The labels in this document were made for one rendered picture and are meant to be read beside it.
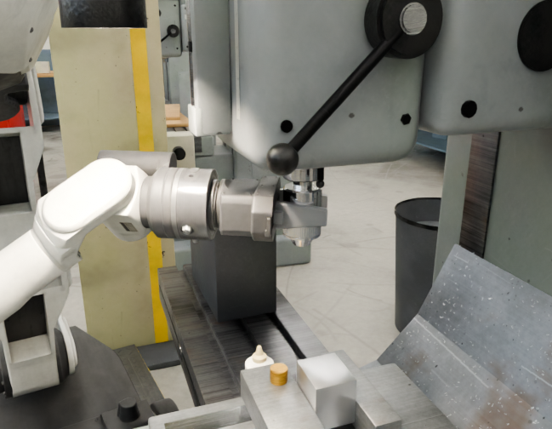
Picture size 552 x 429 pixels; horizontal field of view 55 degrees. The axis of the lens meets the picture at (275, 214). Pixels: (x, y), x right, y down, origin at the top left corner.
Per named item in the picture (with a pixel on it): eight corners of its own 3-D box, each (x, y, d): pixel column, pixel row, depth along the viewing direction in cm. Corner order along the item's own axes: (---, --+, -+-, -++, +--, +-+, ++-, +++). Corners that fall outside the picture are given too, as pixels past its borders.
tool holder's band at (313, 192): (315, 187, 67) (315, 180, 67) (327, 198, 63) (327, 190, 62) (279, 190, 66) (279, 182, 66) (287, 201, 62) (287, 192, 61)
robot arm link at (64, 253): (140, 183, 61) (39, 255, 58) (161, 213, 69) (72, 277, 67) (110, 145, 63) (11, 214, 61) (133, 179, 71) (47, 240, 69)
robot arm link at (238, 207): (272, 185, 58) (164, 180, 59) (270, 266, 61) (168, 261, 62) (281, 159, 70) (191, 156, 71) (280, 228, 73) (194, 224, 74)
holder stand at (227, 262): (217, 323, 100) (213, 223, 94) (191, 276, 120) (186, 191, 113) (276, 311, 104) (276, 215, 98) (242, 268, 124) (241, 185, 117)
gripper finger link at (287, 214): (326, 228, 63) (274, 225, 63) (327, 203, 62) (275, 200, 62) (326, 233, 61) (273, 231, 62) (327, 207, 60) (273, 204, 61)
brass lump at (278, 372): (273, 387, 65) (273, 374, 64) (267, 377, 67) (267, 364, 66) (290, 384, 65) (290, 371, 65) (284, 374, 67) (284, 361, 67)
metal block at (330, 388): (314, 432, 62) (315, 389, 60) (295, 401, 67) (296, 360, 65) (355, 422, 63) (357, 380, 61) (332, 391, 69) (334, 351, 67)
